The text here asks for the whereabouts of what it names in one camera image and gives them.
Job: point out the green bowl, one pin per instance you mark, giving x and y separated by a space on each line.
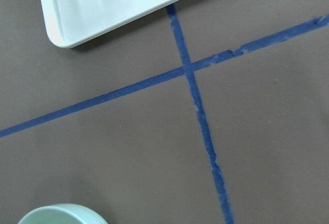
62 213

